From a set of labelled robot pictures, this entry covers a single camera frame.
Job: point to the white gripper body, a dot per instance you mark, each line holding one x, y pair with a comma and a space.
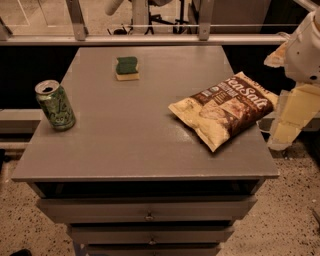
304, 56

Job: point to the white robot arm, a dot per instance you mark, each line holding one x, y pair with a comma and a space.
300, 58

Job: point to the green and yellow sponge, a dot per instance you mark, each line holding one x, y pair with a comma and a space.
127, 68

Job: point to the brown sea salt chip bag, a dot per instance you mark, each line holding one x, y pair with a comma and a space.
225, 109

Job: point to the office chair base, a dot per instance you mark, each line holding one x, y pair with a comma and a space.
142, 18

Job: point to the top grey drawer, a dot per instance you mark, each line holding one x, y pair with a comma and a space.
141, 210

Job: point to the grey drawer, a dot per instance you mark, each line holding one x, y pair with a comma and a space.
141, 210
154, 250
155, 234

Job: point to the grey drawer cabinet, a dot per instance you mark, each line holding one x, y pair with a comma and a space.
127, 144

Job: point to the metal railing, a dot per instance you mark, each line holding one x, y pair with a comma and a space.
62, 23

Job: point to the bottom grey drawer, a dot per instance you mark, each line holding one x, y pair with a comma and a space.
154, 250

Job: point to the green soda can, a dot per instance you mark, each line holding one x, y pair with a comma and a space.
55, 104

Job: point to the middle grey drawer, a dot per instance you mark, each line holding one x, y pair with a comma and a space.
155, 234

